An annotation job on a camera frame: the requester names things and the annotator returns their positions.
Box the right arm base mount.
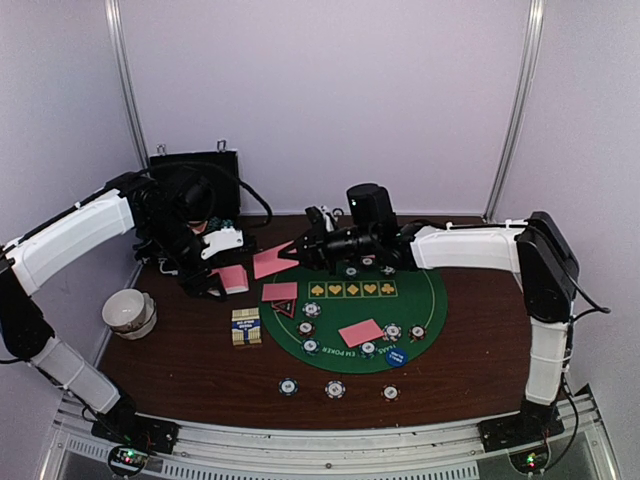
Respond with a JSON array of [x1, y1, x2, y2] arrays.
[[478, 415, 565, 452]]

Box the white ceramic bowl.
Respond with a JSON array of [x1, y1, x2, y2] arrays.
[[102, 289, 145, 328]]

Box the round green poker mat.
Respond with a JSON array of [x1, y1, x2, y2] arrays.
[[258, 262, 448, 374]]

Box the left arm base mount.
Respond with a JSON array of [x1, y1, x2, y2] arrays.
[[91, 416, 180, 454]]

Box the green chip mat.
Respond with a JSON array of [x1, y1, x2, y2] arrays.
[[359, 342, 377, 359], [301, 338, 321, 355]]

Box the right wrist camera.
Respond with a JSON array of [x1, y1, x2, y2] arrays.
[[346, 183, 398, 235]]

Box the card deck in case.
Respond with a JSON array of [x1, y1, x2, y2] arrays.
[[189, 222, 207, 234]]

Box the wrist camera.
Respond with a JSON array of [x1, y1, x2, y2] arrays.
[[200, 227, 244, 260], [346, 183, 398, 235]]

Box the triangular all-in marker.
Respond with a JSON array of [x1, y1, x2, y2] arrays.
[[271, 299, 297, 319]]

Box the green chip stack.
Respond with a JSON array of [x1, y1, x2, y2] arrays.
[[278, 378, 299, 396]]

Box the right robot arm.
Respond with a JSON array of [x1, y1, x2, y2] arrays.
[[278, 207, 610, 442]]

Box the dealt red card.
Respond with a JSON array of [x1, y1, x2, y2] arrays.
[[338, 319, 384, 348], [253, 241, 299, 280], [261, 282, 298, 302]]

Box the aluminium front rail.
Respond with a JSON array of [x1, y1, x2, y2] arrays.
[[35, 394, 623, 479]]

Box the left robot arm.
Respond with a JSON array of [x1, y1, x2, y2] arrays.
[[1, 160, 256, 444]]

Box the gold card box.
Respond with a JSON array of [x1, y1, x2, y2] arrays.
[[231, 307, 262, 347]]

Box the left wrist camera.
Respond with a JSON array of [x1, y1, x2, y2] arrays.
[[200, 227, 244, 260]]

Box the scalloped white bowl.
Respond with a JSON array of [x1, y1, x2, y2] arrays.
[[110, 292, 157, 341]]

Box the blue small blind button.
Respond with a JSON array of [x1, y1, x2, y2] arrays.
[[385, 348, 409, 368]]

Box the black poker case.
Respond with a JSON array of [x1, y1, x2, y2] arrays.
[[148, 149, 244, 266]]

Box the red black chip stack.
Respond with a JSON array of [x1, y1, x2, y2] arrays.
[[381, 384, 401, 402]]

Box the teal chips in case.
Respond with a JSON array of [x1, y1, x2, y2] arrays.
[[207, 217, 235, 231]]

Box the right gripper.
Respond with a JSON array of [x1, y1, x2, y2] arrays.
[[280, 216, 378, 275]]

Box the blue white chip stack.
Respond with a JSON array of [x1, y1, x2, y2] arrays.
[[324, 380, 346, 399]]

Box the red-backed card deck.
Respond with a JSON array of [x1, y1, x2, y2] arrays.
[[211, 265, 249, 294]]

